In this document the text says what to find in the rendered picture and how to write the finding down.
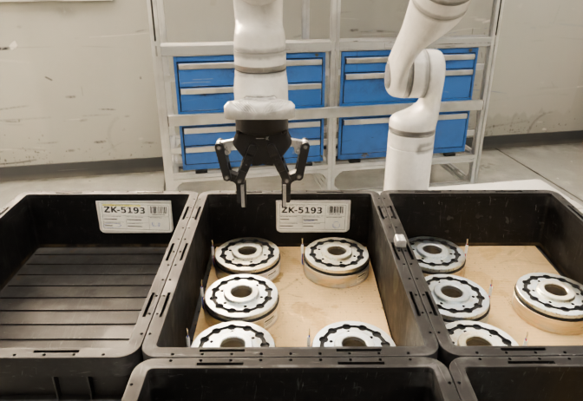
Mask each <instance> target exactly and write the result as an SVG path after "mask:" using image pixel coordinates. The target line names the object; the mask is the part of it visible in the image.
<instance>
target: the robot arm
mask: <svg viewBox="0 0 583 401"><path fill-rule="evenodd" d="M471 1H472V0H409V6H408V9H407V12H406V15H405V18H404V21H403V26H402V28H401V30H400V32H399V35H398V37H397V39H396V42H395V44H394V46H393V48H392V51H391V52H390V56H389V59H388V61H387V64H386V66H385V73H384V85H385V88H386V90H387V92H388V93H389V94H390V95H391V96H394V97H398V98H419V99H418V101H417V102H416V103H414V104H413V105H411V106H410V107H408V108H406V109H403V110H400V111H398V112H396V113H395V114H393V115H392V116H391V117H390V122H389V133H388V145H387V154H386V165H385V176H384V186H383V191H386V190H429V177H430V170H431V163H432V156H433V148H434V140H435V133H436V124H437V120H438V115H439V109H440V104H441V99H442V90H443V85H444V80H445V71H446V64H445V58H444V55H443V53H442V52H441V51H440V50H438V49H425V48H426V47H428V46H429V45H430V44H432V43H433V42H434V41H436V40H437V39H439V38H440V37H441V36H443V35H445V34H446V33H447V32H449V31H450V30H452V29H453V28H454V27H455V26H456V25H457V24H458V23H459V22H460V21H461V20H462V18H463V17H464V16H465V14H466V12H467V10H468V7H469V5H470V3H471ZM233 8H234V17H235V31H234V41H233V46H234V68H235V75H234V85H233V86H234V101H229V102H227V103H226V105H225V106H224V113H225V118H226V119H229V120H235V125H236V134H235V136H234V137H233V138H232V139H228V140H223V139H222V138H219V139H218V140H217V141H216V144H215V151H216V155H217V157H218V161H219V166H220V170H221V173H222V176H223V179H224V181H232V182H234V183H235V184H236V192H237V202H238V203H241V206H242V207H246V180H245V178H246V175H247V173H248V171H249V168H250V166H251V164H252V165H253V166H258V165H262V164H264V165H267V166H273V164H274V165H275V167H276V169H277V171H278V173H279V175H280V177H281V179H282V207H286V203H290V201H291V184H292V182H294V181H301V180H302V179H303V177H304V172H305V165H306V161H307V157H308V153H309V149H310V144H309V140H308V139H307V138H302V139H301V140H300V139H296V138H292V137H291V135H290V133H289V131H288V119H292V118H294V117H295V104H294V103H293V102H291V101H288V81H287V75H286V45H285V31H284V28H283V0H233ZM233 146H234V147H235V148H236V149H237V150H238V151H239V153H240V154H241V155H242V156H243V159H242V162H241V164H240V166H239V170H238V172H236V171H233V170H232V167H231V163H230V160H229V156H228V155H229V154H230V153H231V150H232V149H231V147H233ZM290 146H293V147H294V152H295V153H296V154H297V155H298V158H297V162H296V167H295V169H294V170H292V171H289V169H288V167H287V165H286V163H285V158H284V156H283V155H284V154H285V152H286V151H287V150H288V148H289V147H290Z"/></svg>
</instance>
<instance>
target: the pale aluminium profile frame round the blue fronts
mask: <svg viewBox="0 0 583 401"><path fill-rule="evenodd" d="M504 2H505V0H493V6H492V12H491V17H490V24H489V30H488V36H491V37H492V40H491V46H487V48H486V54H485V60H484V63H477V64H476V70H479V69H483V72H482V79H481V89H480V95H479V100H464V101H446V102H441V104H440V109H439V112H449V111H466V110H477V114H476V120H475V130H468V131H467V136H469V135H473V136H474V138H473V143H472V148H470V147H469V146H467V145H466V144H465V150H464V152H462V151H461V152H460V153H461V154H456V153H454V152H451V153H443V154H439V153H438V154H433V156H432V163H431V165H435V164H439V165H440V166H442V167H443V168H444V169H446V170H447V171H448V172H449V173H451V174H452V175H453V176H454V177H455V178H456V179H457V180H458V181H445V182H433V183H430V184H429V187H443V186H454V185H465V184H476V183H477V177H478V172H479V166H480V160H481V150H482V143H483V138H484V132H485V127H486V120H487V115H488V104H489V98H490V92H491V87H492V81H493V75H494V69H495V58H496V53H497V47H498V42H499V35H500V30H501V20H502V13H503V7H504ZM340 12H341V0H331V16H330V41H331V51H329V69H326V70H325V75H326V76H329V78H328V107H324V108H295V117H294V118H292V119H288V120H303V119H319V118H327V125H324V133H327V139H324V145H326V149H324V155H323V161H321V163H314V161H311V162H306V165H305V172H304V174H311V175H312V177H313V178H314V180H315V182H316V183H317V184H318V187H319V188H320V190H340V189H337V188H336V187H335V185H334V183H335V178H336V177H337V176H338V175H339V174H340V173H342V171H350V170H362V169H374V168H385V165H386V159H375V160H362V161H361V160H360V159H349V160H348V161H338V162H335V159H336V156H337V148H336V144H338V138H336V133H337V132H338V124H337V117H352V116H369V115H393V114H395V113H396V112H398V111H400V110H403V109H406V108H408V107H410V106H411V105H413V104H414V103H415V102H412V103H394V104H377V105H359V106H342V107H338V106H337V86H338V76H340V73H341V69H339V68H338V61H339V37H340ZM147 13H148V22H149V31H150V39H151V48H152V56H153V65H154V80H155V89H156V97H157V106H158V115H159V123H160V138H161V147H162V156H163V164H164V173H165V181H166V190H167V191H177V189H178V186H179V185H180V184H181V183H182V182H193V181H216V180H224V179H223V176H222V173H221V170H210V171H207V169H195V172H185V173H179V167H182V166H183V165H182V156H181V155H179V154H181V148H178V145H179V144H180V134H175V126H189V125H206V124H221V123H235V120H229V119H226V118H225V113H224V112H219V113H201V114H184V115H174V108H173V98H172V89H171V82H175V77H174V75H170V70H169V61H168V56H161V52H160V44H161V43H167V32H166V23H165V14H164V4H163V0H147ZM309 35H310V0H302V36H301V39H309ZM495 36H496V40H495ZM335 41H336V42H337V45H336V51H334V49H335ZM494 42H495V46H494ZM155 46H157V53H158V56H156V54H155ZM459 162H468V164H469V168H468V174H465V173H464V172H462V171H461V169H459V168H458V167H456V166H455V165H454V164H452V163H459ZM277 175H279V173H278V171H277V169H276V167H275V166H274V167H261V168H249V171H248V173H247V175H246V178H252V177H265V176H277ZM324 177H325V178H324Z"/></svg>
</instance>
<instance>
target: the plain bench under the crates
mask: <svg viewBox="0 0 583 401"><path fill-rule="evenodd" d="M429 190H551V191H554V192H557V193H559V194H561V195H562V196H563V197H564V198H565V199H567V200H568V201H569V202H570V203H571V204H573V205H574V206H575V207H576V208H577V209H579V210H580V211H581V212H582V213H583V205H581V204H580V203H579V202H577V201H576V200H573V199H572V198H570V197H569V196H567V195H565V194H563V193H562V192H561V191H559V190H558V189H556V188H554V187H552V186H550V185H549V184H547V183H546V182H544V181H543V180H537V179H531V180H519V181H498V182H487V183H476V184H465V185H454V186H443V187H429Z"/></svg>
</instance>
